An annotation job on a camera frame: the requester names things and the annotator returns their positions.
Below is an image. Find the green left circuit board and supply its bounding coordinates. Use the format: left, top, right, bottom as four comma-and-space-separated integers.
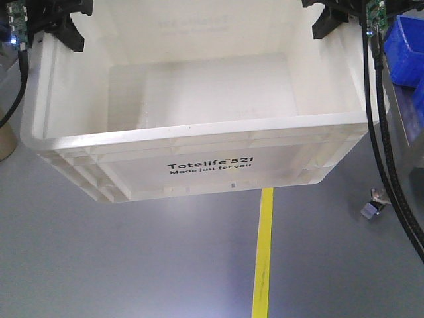
4, 1, 29, 52

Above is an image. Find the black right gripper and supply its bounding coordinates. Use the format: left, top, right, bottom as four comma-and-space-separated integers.
301, 0, 423, 39

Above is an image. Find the blue plastic bin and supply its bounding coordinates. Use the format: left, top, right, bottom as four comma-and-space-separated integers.
384, 15, 423, 117

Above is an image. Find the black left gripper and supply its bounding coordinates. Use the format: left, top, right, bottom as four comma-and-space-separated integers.
26, 0, 94, 52

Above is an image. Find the green right circuit board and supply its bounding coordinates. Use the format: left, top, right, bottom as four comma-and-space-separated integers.
366, 0, 388, 38

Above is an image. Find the white plastic tote box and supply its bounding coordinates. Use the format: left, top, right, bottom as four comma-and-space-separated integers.
21, 1, 368, 203

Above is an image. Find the green circuit board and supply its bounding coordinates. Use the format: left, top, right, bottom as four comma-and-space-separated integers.
4, 1, 29, 52
366, 0, 388, 38

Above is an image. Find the yellow floor tape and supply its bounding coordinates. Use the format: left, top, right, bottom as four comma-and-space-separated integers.
251, 188, 274, 318

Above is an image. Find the black braided right cable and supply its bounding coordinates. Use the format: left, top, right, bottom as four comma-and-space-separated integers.
361, 19, 424, 262

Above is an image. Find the small grey caster foot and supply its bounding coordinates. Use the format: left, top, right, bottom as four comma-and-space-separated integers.
360, 188, 391, 220

